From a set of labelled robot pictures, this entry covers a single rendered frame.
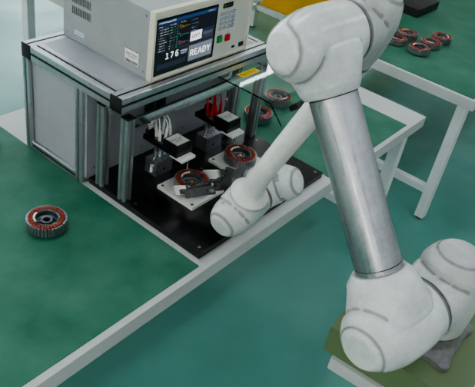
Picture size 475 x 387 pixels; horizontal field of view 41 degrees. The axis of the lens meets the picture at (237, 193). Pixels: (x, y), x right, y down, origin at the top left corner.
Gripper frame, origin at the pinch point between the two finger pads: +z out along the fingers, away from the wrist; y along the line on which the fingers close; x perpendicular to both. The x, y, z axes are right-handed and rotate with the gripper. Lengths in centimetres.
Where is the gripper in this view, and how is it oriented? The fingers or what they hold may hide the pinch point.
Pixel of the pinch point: (192, 182)
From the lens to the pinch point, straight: 196.8
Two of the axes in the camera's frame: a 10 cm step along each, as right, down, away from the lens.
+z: -7.4, -0.1, 6.8
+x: -2.5, -9.3, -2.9
